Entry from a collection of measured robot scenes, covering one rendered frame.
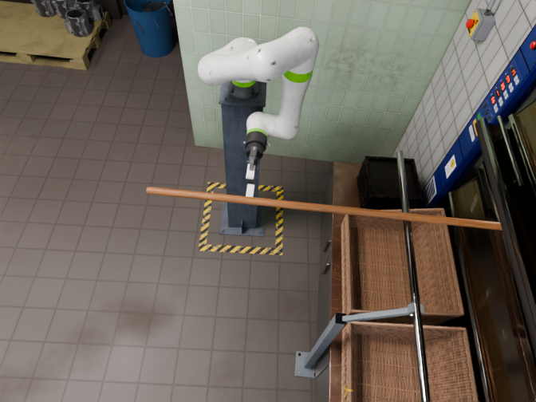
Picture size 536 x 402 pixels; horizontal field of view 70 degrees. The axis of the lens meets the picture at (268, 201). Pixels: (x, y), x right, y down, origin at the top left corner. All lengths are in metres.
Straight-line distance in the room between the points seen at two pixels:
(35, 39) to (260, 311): 3.30
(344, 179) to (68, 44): 2.98
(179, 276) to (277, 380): 0.91
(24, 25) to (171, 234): 2.76
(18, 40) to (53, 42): 0.32
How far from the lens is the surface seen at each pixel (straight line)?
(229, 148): 2.10
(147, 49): 4.16
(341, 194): 2.35
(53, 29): 4.59
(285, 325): 2.56
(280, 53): 1.36
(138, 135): 3.46
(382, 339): 2.04
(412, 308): 1.47
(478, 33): 2.18
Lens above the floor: 2.46
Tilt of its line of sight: 57 degrees down
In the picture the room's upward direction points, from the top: 6 degrees clockwise
